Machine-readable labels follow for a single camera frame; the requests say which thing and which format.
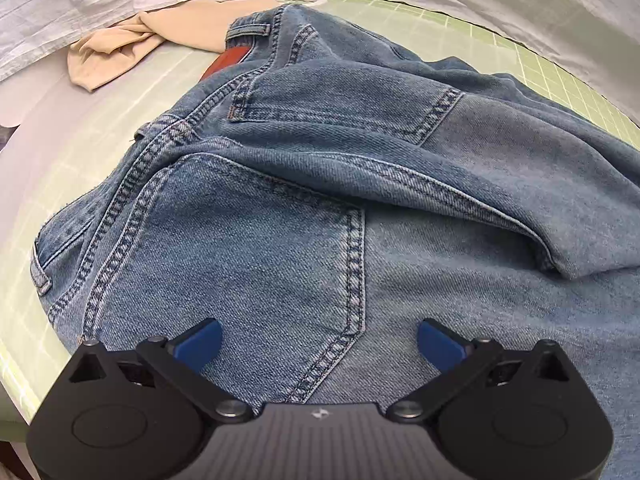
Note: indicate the green grid mat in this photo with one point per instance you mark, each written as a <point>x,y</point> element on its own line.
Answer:
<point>550,55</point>

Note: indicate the beige cloth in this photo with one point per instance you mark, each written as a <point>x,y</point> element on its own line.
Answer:
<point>165,27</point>

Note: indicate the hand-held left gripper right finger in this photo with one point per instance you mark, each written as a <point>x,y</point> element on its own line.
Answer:
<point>440,345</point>

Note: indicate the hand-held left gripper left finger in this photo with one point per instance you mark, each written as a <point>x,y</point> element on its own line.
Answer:
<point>200,345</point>

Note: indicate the blue denim jeans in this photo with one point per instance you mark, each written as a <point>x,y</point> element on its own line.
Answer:
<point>320,200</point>

